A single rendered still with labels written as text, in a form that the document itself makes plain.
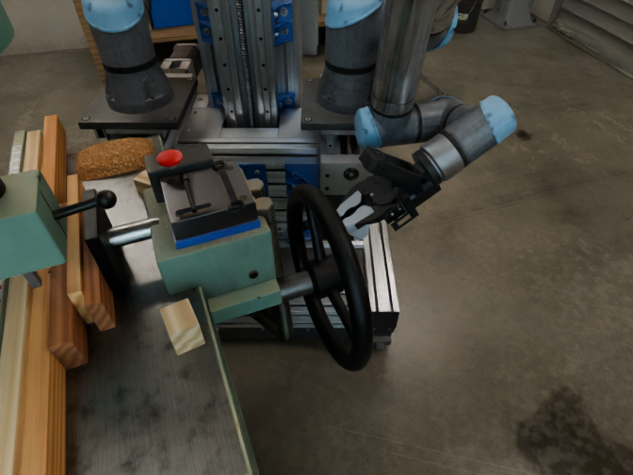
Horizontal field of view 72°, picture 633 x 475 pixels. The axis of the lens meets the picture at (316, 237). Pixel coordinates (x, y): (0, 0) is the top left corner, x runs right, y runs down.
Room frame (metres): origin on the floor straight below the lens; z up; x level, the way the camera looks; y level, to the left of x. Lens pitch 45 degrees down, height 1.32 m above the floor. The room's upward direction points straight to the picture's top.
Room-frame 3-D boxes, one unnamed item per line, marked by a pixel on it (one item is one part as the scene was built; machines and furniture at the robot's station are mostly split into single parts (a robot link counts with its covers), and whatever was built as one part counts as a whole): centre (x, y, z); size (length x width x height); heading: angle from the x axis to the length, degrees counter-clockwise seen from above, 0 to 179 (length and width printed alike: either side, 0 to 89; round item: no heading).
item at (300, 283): (0.40, 0.06, 0.81); 0.29 x 0.20 x 0.29; 22
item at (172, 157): (0.44, 0.18, 1.02); 0.03 x 0.03 x 0.01
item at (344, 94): (0.97, -0.08, 0.87); 0.15 x 0.15 x 0.10
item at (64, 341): (0.33, 0.30, 0.92); 0.23 x 0.02 x 0.04; 22
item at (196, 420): (0.38, 0.22, 0.87); 0.61 x 0.30 x 0.06; 22
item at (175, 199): (0.42, 0.14, 0.99); 0.13 x 0.11 x 0.06; 22
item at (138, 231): (0.38, 0.23, 0.95); 0.09 x 0.07 x 0.09; 22
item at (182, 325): (0.27, 0.14, 0.92); 0.04 x 0.03 x 0.04; 29
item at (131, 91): (0.97, 0.42, 0.87); 0.15 x 0.15 x 0.10
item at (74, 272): (0.38, 0.30, 0.93); 0.22 x 0.01 x 0.06; 22
